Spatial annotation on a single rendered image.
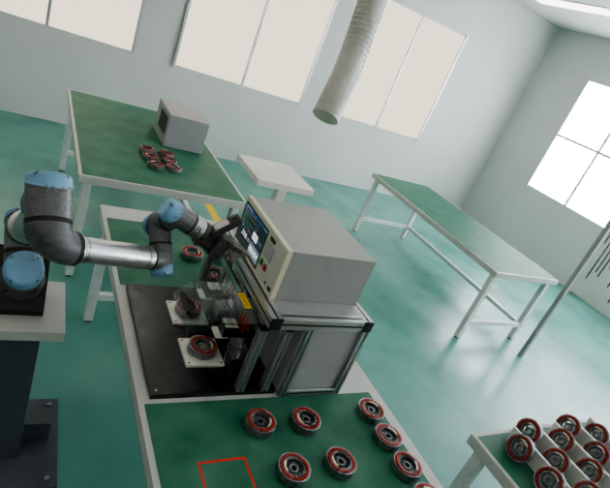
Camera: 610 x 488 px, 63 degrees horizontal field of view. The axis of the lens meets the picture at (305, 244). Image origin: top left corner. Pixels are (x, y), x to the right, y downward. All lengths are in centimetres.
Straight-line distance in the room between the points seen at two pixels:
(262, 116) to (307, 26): 125
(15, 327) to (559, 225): 754
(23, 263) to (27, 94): 465
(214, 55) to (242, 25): 48
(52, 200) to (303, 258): 80
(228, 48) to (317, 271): 495
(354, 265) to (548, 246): 673
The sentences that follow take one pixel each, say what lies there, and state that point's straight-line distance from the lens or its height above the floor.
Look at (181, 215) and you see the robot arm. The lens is 161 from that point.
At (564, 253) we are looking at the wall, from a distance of 829.
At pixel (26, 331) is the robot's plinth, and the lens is 198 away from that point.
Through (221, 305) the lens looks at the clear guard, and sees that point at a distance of 174.
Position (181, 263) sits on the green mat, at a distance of 254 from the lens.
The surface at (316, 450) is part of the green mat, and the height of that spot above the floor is 75.
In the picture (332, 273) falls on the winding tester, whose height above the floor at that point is 125.
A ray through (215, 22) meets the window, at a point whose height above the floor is 159.
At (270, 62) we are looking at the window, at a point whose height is 137.
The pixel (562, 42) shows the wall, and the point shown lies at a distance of 931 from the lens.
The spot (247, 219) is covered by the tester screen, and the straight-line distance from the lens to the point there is 200.
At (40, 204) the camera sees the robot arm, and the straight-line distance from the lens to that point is 144.
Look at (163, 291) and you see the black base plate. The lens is 226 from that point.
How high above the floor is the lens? 201
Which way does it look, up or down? 23 degrees down
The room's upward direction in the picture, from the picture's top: 23 degrees clockwise
